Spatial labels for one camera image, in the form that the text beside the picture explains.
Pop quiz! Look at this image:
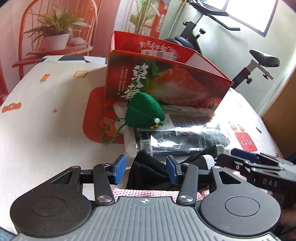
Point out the green plush dumpling charm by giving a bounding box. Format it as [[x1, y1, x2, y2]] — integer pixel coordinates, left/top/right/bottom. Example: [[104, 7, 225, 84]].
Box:
[[102, 92, 166, 146]]

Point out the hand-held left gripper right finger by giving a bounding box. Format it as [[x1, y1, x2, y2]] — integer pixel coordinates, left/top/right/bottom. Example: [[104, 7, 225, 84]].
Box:
[[166, 155, 247, 205]]

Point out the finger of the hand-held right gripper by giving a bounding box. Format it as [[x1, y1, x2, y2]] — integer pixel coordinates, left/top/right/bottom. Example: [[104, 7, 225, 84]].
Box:
[[216, 153, 260, 180], [231, 148, 286, 165]]

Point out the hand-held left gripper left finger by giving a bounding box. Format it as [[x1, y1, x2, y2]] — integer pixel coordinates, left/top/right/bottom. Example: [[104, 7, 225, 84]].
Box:
[[50, 154, 127, 205]]

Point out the pink knit cloth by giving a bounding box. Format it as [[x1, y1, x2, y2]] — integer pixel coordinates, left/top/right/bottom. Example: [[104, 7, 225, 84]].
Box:
[[112, 171, 247, 202]]

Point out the brown wooden door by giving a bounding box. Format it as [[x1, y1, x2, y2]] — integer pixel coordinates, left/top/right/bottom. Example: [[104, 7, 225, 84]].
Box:
[[261, 67, 296, 160]]

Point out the red strawberry print cardboard box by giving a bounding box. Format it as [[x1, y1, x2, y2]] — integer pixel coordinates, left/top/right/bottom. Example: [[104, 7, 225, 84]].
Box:
[[103, 30, 234, 109]]

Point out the black exercise bike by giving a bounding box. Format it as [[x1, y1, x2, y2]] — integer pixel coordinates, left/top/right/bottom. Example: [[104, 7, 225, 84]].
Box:
[[162, 0, 280, 90]]

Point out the black sock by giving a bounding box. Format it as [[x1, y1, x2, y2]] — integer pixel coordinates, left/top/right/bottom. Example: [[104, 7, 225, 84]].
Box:
[[126, 145, 226, 190]]

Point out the printed room scene wall poster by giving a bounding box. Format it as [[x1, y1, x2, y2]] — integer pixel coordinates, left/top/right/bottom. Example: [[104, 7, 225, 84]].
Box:
[[0, 0, 167, 98]]

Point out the printed cartoon blanket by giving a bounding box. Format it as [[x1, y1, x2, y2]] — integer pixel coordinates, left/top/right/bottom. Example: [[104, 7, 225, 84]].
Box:
[[0, 56, 285, 234]]

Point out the white plastic packet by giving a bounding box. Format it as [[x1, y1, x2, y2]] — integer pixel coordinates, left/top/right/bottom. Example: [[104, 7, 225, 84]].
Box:
[[113, 102, 215, 160]]

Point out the dark framed window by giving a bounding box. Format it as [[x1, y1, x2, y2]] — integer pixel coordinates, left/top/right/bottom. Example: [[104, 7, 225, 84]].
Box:
[[201, 0, 279, 37]]

